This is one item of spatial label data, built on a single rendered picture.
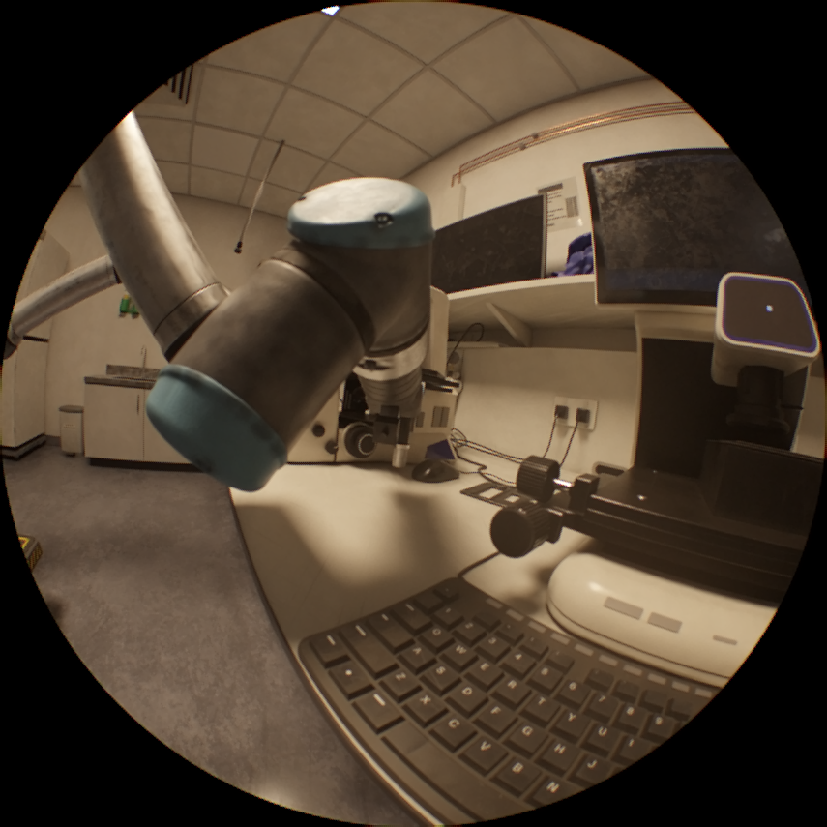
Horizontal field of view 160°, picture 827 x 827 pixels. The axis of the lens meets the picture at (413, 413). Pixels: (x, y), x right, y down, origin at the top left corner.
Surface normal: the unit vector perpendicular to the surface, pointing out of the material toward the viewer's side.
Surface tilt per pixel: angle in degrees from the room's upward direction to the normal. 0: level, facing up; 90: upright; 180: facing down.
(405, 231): 123
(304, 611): 0
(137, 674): 0
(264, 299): 71
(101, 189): 112
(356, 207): 60
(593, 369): 90
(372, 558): 0
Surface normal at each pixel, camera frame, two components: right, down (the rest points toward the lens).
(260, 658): 0.15, -0.99
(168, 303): 0.45, 0.30
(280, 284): 0.17, -0.25
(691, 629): -0.50, -0.68
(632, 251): -0.77, -0.03
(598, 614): -0.69, -0.36
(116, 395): 0.63, 0.14
